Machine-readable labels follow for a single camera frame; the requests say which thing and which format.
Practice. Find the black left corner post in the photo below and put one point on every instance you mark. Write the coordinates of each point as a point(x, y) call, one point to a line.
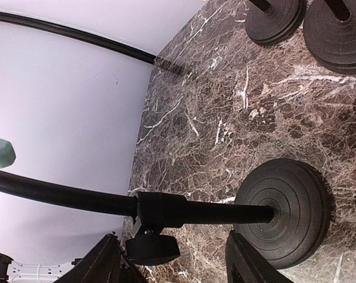
point(79, 35)

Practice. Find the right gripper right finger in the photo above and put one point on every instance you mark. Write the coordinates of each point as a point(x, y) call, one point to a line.
point(245, 264)

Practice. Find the mint green microphone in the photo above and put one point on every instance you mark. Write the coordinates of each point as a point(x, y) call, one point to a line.
point(7, 153)

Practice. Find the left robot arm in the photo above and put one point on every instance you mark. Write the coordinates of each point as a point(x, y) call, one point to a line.
point(36, 246)

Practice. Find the black stand of green microphone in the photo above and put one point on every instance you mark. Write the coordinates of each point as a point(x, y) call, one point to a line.
point(282, 209)

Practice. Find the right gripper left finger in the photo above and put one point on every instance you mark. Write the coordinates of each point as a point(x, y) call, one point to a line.
point(105, 262)

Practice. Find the black stand of beige microphone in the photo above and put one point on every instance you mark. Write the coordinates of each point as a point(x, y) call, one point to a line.
point(271, 22)

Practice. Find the black stand of blue microphone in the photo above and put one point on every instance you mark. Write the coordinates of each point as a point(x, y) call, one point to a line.
point(329, 31)

